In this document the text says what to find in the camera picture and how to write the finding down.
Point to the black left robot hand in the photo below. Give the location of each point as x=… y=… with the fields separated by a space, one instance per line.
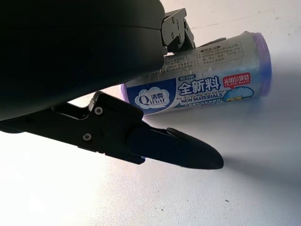
x=70 y=58

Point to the trash bag roll blue label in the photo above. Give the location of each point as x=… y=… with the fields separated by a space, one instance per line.
x=211 y=77

